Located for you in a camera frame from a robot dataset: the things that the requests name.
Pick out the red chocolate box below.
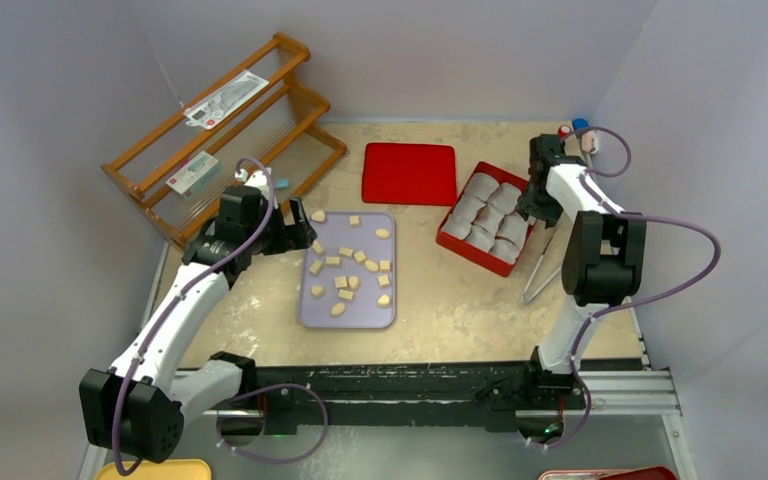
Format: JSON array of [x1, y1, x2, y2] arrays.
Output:
[[435, 161, 535, 277]]

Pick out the metal tongs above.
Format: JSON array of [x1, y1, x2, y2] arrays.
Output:
[[522, 227, 559, 304]]

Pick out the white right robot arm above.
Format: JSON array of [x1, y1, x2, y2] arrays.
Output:
[[515, 134, 646, 407]]

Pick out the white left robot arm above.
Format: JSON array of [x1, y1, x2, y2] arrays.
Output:
[[79, 185, 317, 463]]

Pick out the rectangular white chocolate left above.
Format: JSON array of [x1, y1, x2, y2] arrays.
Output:
[[311, 240, 325, 256]]

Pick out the rectangular chocolate lower left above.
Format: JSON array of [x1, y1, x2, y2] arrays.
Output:
[[308, 260, 323, 276]]

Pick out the rectangular chocolate middle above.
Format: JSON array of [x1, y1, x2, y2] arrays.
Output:
[[325, 256, 342, 267]]

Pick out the oval swirl chocolate centre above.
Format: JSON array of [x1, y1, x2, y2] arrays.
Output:
[[364, 260, 380, 273]]

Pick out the rectangular chocolate bottom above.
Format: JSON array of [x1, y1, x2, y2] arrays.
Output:
[[337, 289, 355, 302]]

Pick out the oval swirl chocolate bottom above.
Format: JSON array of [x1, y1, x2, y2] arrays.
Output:
[[330, 302, 346, 317]]

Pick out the white blister pack upper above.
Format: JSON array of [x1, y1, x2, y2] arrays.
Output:
[[184, 70, 269, 130]]

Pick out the red black stamp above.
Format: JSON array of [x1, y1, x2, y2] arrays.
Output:
[[557, 125, 573, 142]]

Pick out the boxed item on rack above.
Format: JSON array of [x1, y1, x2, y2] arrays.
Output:
[[165, 151, 222, 198]]

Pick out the lavender plastic tray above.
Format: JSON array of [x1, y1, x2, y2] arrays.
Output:
[[297, 211, 397, 330]]

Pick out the wooden two-tier rack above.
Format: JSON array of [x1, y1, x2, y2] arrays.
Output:
[[101, 33, 347, 248]]

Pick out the red box lid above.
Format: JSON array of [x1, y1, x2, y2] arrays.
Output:
[[360, 142, 457, 207]]

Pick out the yellow tray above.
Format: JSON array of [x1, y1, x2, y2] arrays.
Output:
[[95, 459, 213, 480]]

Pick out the red tray corner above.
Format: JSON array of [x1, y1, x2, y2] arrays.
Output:
[[538, 466, 678, 480]]

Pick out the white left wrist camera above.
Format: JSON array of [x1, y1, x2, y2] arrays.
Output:
[[234, 167, 273, 198]]

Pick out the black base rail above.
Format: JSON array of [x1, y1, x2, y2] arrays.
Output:
[[208, 351, 680, 439]]

